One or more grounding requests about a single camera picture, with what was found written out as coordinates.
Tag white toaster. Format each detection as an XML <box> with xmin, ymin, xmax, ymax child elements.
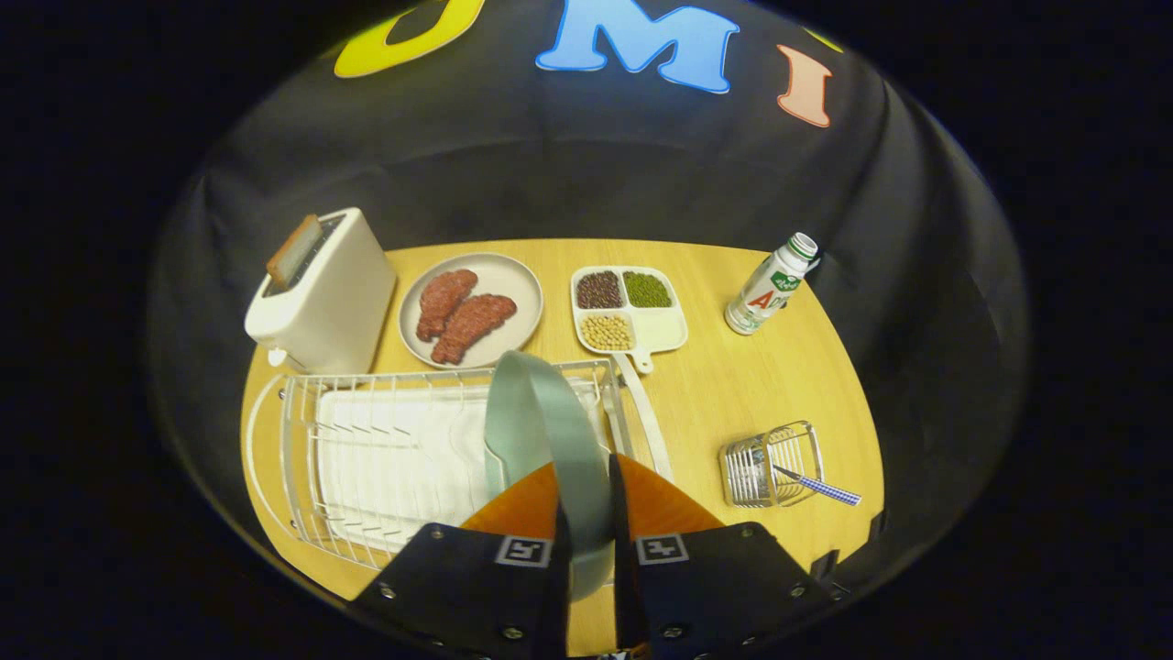
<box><xmin>245</xmin><ymin>207</ymin><xmax>398</xmax><ymax>375</ymax></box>

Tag green beans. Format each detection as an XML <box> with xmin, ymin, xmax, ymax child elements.
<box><xmin>624</xmin><ymin>271</ymin><xmax>674</xmax><ymax>309</ymax></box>

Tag white wire dish rack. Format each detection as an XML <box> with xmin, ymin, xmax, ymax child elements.
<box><xmin>244</xmin><ymin>353</ymin><xmax>676</xmax><ymax>574</ymax></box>

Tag white divided tray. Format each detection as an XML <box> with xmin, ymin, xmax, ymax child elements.
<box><xmin>570</xmin><ymin>266</ymin><xmax>689</xmax><ymax>374</ymax></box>

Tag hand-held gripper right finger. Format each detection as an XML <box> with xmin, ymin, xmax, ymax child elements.
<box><xmin>608</xmin><ymin>453</ymin><xmax>837</xmax><ymax>656</ymax></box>

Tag white milk drink bottle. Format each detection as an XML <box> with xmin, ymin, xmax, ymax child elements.
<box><xmin>725</xmin><ymin>233</ymin><xmax>819</xmax><ymax>336</ymax></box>

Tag dark red beans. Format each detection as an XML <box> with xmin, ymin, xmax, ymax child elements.
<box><xmin>576</xmin><ymin>271</ymin><xmax>625</xmax><ymax>310</ymax></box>

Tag white drain tray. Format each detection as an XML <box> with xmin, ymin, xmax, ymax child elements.
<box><xmin>316</xmin><ymin>380</ymin><xmax>606</xmax><ymax>551</ymax></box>

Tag spoon with blue checked handle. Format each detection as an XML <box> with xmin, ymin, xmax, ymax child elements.
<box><xmin>773</xmin><ymin>463</ymin><xmax>863</xmax><ymax>508</ymax></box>

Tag black backdrop cloth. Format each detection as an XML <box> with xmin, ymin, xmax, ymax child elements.
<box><xmin>147</xmin><ymin>0</ymin><xmax>1032</xmax><ymax>597</ymax></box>

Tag yellow soybeans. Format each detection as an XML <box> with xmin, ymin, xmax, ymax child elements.
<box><xmin>580</xmin><ymin>313</ymin><xmax>635</xmax><ymax>352</ymax></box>

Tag metal wire basket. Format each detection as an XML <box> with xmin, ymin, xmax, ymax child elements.
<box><xmin>719</xmin><ymin>421</ymin><xmax>826</xmax><ymax>510</ymax></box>

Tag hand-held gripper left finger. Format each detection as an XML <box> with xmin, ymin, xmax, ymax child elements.
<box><xmin>346</xmin><ymin>461</ymin><xmax>571</xmax><ymax>660</ymax></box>

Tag beige plate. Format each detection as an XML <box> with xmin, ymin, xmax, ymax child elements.
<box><xmin>399</xmin><ymin>253</ymin><xmax>544</xmax><ymax>369</ymax></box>

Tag brown toast slice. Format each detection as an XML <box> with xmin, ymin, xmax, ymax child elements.
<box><xmin>266</xmin><ymin>214</ymin><xmax>323</xmax><ymax>287</ymax></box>

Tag pale green plate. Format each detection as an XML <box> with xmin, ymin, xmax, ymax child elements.
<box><xmin>484</xmin><ymin>350</ymin><xmax>617</xmax><ymax>603</ymax></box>

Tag red meat piece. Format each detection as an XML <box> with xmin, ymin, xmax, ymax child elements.
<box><xmin>417</xmin><ymin>269</ymin><xmax>479</xmax><ymax>343</ymax></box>
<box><xmin>431</xmin><ymin>293</ymin><xmax>519</xmax><ymax>366</ymax></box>

